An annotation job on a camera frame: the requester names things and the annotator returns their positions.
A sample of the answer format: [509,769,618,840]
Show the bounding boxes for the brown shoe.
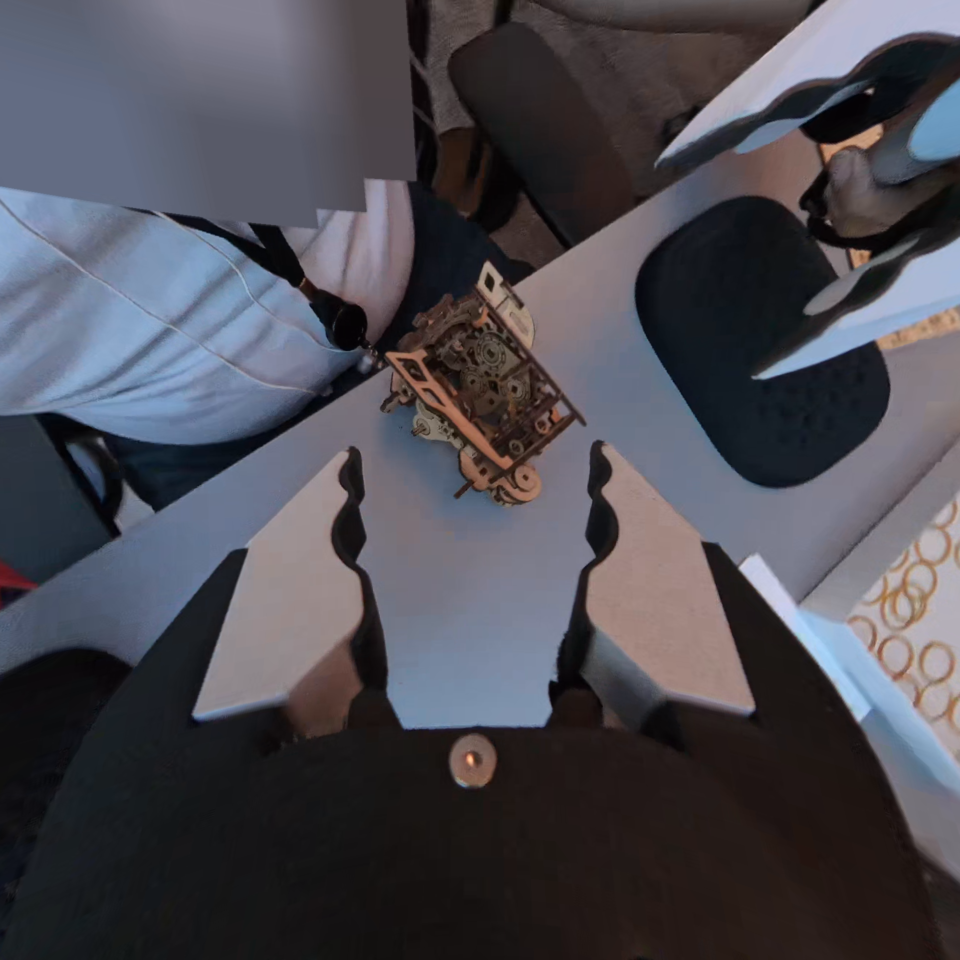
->
[433,126,498,220]

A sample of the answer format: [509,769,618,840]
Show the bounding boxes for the white desk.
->
[0,127,960,732]

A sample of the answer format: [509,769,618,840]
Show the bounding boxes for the dark office chair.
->
[0,414,127,565]

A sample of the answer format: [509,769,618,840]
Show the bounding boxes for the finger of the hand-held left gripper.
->
[752,191,960,381]
[654,0,960,170]

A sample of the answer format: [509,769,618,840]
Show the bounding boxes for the black lanyard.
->
[150,211,385,372]

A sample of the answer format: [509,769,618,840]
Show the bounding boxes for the wooden mechanical gear model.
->
[378,262,588,509]

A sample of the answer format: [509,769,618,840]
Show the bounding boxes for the white box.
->
[738,442,960,864]

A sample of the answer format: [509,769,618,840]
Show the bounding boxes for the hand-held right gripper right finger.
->
[557,440,756,727]

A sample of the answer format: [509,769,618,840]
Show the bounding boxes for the black chair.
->
[448,21,639,249]

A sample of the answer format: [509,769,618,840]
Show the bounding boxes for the black quilted mouse pad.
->
[634,196,892,490]

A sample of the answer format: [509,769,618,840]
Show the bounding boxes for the white wired earphones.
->
[0,213,331,395]

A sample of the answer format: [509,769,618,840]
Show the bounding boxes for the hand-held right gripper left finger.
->
[191,446,390,742]

